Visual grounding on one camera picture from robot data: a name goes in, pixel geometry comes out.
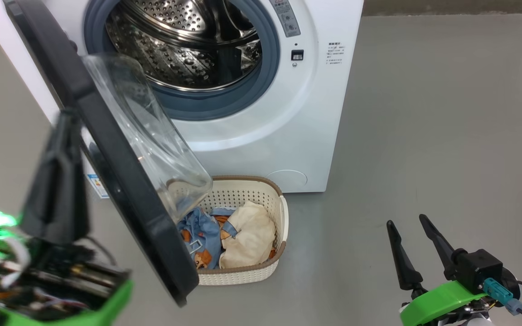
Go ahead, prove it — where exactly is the teal connector with black cable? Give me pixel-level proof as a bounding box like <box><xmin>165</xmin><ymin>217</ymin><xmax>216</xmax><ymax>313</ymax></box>
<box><xmin>483</xmin><ymin>278</ymin><xmax>522</xmax><ymax>323</ymax></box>

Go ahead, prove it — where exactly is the cream perforated laundry basket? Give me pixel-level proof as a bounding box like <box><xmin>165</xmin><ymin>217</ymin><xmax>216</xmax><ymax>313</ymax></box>
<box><xmin>166</xmin><ymin>175</ymin><xmax>289</xmax><ymax>286</ymax></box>

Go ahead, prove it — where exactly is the grey warning sticker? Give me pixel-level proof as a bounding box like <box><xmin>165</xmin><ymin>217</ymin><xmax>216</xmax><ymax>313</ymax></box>
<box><xmin>269</xmin><ymin>0</ymin><xmax>301</xmax><ymax>38</ymax></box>

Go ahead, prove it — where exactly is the blue energy label sticker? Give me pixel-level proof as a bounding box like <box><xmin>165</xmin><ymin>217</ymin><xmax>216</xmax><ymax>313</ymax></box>
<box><xmin>87</xmin><ymin>173</ymin><xmax>110</xmax><ymax>199</ymax></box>

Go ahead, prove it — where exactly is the white front-load washing machine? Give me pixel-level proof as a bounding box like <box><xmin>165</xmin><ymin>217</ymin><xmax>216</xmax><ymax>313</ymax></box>
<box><xmin>0</xmin><ymin>0</ymin><xmax>365</xmax><ymax>200</ymax></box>

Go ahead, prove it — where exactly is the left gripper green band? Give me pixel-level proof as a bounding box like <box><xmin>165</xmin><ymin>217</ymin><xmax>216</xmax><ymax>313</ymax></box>
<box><xmin>0</xmin><ymin>109</ymin><xmax>133</xmax><ymax>326</ymax></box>

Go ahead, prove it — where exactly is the cream white garment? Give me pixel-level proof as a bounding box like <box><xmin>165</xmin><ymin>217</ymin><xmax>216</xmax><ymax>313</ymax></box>
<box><xmin>219</xmin><ymin>201</ymin><xmax>276</xmax><ymax>269</ymax></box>

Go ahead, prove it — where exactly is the blue garment with orange print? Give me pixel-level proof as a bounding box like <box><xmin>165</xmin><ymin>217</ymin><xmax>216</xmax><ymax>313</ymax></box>
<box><xmin>177</xmin><ymin>207</ymin><xmax>239</xmax><ymax>270</ymax></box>

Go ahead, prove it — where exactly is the black round glass washer door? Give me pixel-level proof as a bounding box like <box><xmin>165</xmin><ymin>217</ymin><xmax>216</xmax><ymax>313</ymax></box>
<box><xmin>3</xmin><ymin>0</ymin><xmax>213</xmax><ymax>308</ymax></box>

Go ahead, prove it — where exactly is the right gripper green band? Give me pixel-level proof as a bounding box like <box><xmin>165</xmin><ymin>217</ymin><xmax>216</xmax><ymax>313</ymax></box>
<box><xmin>387</xmin><ymin>214</ymin><xmax>493</xmax><ymax>326</ymax></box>

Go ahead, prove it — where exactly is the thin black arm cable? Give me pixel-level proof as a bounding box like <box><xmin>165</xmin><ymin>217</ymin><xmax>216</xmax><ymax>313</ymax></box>
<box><xmin>82</xmin><ymin>235</ymin><xmax>117</xmax><ymax>268</ymax></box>

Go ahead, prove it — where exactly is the stainless steel washing machine drum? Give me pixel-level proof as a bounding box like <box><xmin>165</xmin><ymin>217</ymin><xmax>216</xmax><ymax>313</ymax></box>
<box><xmin>106</xmin><ymin>0</ymin><xmax>262</xmax><ymax>91</ymax></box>

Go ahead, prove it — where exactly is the round white filter cover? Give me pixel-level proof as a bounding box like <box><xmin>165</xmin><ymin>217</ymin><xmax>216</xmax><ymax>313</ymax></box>
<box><xmin>266</xmin><ymin>170</ymin><xmax>308</xmax><ymax>191</ymax></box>

